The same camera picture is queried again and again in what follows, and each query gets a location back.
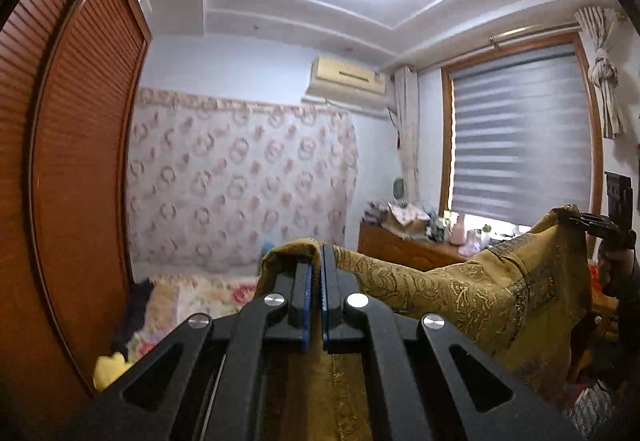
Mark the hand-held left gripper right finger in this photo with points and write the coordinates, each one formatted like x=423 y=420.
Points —
x=326 y=311

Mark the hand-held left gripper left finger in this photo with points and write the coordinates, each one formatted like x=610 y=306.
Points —
x=306 y=321

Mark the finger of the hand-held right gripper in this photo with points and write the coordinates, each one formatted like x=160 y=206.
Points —
x=615 y=236
x=592 y=219

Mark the brown patterned shirt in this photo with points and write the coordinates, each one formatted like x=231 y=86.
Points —
x=450 y=291

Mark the person's right hand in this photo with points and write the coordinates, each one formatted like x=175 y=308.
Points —
x=617 y=271

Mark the wooden sideboard cabinet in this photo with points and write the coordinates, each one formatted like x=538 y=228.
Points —
x=400 y=248

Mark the grey zebra window blind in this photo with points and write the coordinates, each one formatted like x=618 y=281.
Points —
x=520 y=141

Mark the floral blanket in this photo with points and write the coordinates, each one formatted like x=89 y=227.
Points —
x=200 y=296

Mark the open cardboard box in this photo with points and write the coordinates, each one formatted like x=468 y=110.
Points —
x=405 y=223

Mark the pink plastic bag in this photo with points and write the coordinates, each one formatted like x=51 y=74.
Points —
x=470 y=246

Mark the tied beige curtain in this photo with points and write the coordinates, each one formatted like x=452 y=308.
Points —
x=407 y=131
x=605 y=71

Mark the pink bottle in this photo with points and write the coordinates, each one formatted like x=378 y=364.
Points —
x=457 y=231

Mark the small grey fan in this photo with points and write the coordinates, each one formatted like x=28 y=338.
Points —
x=398 y=187

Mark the circle print sheer curtain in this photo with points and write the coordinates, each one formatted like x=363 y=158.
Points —
x=225 y=181

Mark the white mesh basket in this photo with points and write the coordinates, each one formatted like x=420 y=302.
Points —
x=590 y=408

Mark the curtain rod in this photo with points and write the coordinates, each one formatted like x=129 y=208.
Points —
x=535 y=32

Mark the yellow plush toy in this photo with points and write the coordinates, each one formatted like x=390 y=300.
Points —
x=110 y=368

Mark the beige air conditioner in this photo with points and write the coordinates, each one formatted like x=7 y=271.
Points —
x=345 y=81

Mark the wooden louvered wardrobe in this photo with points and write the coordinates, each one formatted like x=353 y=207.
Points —
x=75 y=171

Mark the small white box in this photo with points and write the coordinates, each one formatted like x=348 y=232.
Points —
x=144 y=1

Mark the wooden window frame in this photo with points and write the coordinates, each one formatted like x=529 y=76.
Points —
x=445 y=146

